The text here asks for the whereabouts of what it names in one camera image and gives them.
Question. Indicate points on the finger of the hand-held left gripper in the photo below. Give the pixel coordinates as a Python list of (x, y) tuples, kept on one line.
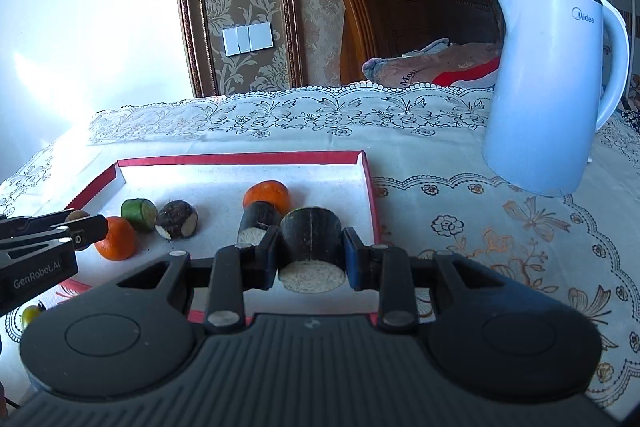
[(90, 231), (35, 221)]

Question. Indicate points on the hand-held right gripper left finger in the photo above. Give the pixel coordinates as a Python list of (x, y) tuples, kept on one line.
[(270, 257)]

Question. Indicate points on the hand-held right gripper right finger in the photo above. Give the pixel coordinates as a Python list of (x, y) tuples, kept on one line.
[(352, 262)]

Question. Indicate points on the brown kiwi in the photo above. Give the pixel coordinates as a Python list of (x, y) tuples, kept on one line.
[(78, 216)]

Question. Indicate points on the orange tangerine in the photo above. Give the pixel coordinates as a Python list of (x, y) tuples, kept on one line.
[(118, 241), (267, 193)]

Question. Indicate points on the thick dark sugarcane piece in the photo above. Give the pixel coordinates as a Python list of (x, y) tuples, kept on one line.
[(310, 237)]

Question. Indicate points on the red cardboard box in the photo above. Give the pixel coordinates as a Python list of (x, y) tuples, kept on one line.
[(200, 177)]

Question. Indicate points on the small green yellow fruit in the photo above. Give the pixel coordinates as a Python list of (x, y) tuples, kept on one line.
[(31, 315)]

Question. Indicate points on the green cucumber piece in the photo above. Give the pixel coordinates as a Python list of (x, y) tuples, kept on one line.
[(139, 213)]

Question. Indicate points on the wooden bed headboard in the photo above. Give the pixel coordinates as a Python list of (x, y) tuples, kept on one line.
[(400, 17)]

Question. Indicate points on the light blue electric kettle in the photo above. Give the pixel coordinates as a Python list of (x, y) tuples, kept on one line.
[(545, 97)]

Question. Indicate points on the colourful patterned cloth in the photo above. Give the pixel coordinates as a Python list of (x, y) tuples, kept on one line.
[(633, 107)]

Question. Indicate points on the white wall switch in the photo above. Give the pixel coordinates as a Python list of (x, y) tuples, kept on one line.
[(248, 39)]

